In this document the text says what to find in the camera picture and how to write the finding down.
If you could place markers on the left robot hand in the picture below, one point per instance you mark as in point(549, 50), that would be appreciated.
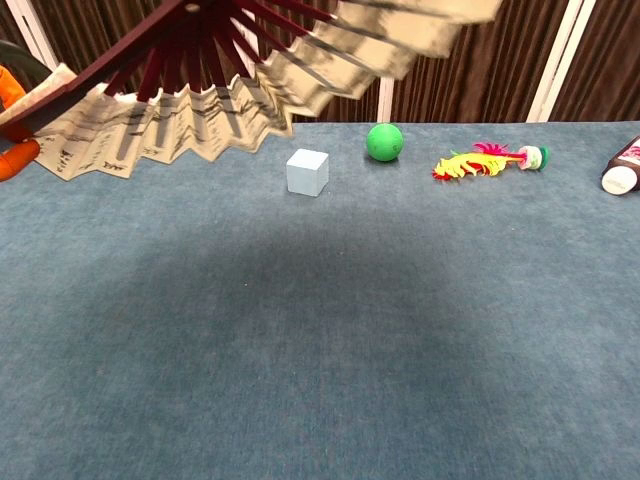
point(12, 87)

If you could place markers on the red ribbed paper folding fan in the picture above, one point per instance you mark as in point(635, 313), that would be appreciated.
point(210, 120)

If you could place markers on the light blue cube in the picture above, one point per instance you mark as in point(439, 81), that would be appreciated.
point(306, 172)

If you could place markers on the blue grey table cloth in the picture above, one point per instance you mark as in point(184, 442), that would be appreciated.
point(250, 325)

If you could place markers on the green ball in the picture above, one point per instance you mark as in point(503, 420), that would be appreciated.
point(384, 142)

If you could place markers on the colourful feather shuttlecock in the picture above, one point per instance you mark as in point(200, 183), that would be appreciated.
point(470, 165)

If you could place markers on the brown bottle white cap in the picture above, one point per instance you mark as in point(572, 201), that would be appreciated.
point(622, 172)

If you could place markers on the white screen frame post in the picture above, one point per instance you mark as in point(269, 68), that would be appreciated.
point(32, 32)
point(386, 102)
point(560, 65)

